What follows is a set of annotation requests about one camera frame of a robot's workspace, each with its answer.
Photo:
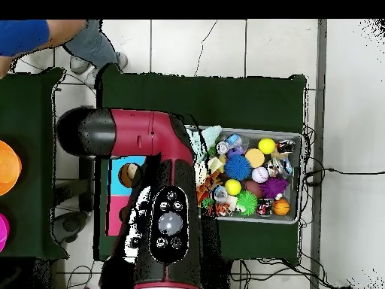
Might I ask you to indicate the wooden box with three holes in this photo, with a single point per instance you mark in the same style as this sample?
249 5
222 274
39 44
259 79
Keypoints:
117 183

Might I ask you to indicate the dark green tablecloth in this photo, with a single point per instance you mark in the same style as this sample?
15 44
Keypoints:
240 99

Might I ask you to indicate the grey rounded floor object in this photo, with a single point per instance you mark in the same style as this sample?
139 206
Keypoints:
70 225

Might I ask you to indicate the small orange basketball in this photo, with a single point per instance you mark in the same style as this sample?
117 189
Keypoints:
281 207

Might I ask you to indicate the green spiky ball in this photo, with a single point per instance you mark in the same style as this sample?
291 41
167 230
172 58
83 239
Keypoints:
247 204

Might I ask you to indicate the silver mesh bin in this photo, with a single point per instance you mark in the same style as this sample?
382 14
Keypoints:
293 192

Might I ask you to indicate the orange foam disc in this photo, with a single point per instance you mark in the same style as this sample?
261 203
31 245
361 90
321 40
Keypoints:
254 158

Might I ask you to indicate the white baseball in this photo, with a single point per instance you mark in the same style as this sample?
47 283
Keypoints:
260 174

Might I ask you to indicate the purple spiky ball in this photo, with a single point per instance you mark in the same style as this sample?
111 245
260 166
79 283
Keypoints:
272 187

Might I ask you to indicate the person's hand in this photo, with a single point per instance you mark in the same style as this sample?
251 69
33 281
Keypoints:
4 66

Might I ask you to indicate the cream knitted cloth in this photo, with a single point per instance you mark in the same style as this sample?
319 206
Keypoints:
215 164

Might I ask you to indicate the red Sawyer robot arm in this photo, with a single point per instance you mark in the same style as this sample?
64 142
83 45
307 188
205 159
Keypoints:
138 135

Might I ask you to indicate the mint knitted cloth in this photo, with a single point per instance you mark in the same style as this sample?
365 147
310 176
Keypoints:
210 135

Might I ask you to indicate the person's forearm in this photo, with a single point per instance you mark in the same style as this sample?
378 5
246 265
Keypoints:
66 30

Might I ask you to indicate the dark green side table cloth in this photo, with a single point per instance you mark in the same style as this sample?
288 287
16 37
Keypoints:
27 120

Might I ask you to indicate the pink ball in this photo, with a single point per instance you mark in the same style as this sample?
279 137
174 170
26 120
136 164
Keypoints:
3 231

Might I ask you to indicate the person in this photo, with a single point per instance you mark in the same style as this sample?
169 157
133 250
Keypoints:
90 45

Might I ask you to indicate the orange round object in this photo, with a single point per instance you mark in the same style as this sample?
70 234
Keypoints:
9 168

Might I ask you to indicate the blue spiky ball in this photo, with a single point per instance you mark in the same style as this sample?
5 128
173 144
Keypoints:
237 167

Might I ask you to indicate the yellow tennis ball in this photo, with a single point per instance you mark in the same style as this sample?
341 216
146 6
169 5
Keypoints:
233 187

